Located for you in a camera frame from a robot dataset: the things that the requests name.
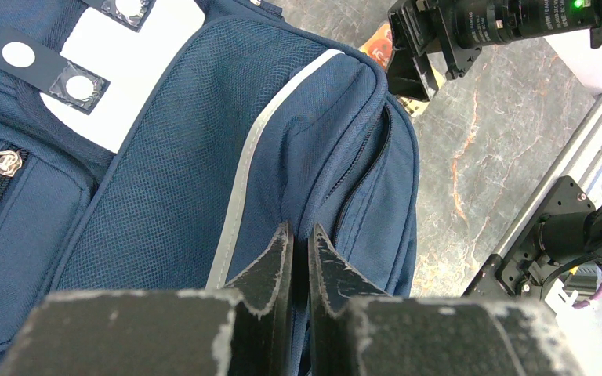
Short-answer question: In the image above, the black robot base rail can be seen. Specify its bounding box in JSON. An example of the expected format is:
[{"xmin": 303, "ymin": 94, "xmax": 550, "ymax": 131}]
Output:
[{"xmin": 465, "ymin": 94, "xmax": 602, "ymax": 314}]

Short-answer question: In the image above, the navy blue student backpack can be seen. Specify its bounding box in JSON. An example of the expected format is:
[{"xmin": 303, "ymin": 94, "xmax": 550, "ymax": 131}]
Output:
[{"xmin": 0, "ymin": 1, "xmax": 419, "ymax": 374}]

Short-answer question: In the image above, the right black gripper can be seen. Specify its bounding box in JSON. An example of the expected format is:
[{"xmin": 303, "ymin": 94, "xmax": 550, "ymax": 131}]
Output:
[{"xmin": 386, "ymin": 1, "xmax": 481, "ymax": 102}]

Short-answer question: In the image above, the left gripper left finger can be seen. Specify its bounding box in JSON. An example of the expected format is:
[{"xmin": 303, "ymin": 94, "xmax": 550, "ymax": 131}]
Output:
[{"xmin": 0, "ymin": 223, "xmax": 294, "ymax": 375}]

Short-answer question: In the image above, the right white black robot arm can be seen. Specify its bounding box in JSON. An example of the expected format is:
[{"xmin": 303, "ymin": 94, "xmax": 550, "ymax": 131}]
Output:
[{"xmin": 386, "ymin": 0, "xmax": 602, "ymax": 102}]

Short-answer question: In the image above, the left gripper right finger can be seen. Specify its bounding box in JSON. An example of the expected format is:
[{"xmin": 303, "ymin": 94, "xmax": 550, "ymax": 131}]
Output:
[{"xmin": 308, "ymin": 225, "xmax": 583, "ymax": 375}]

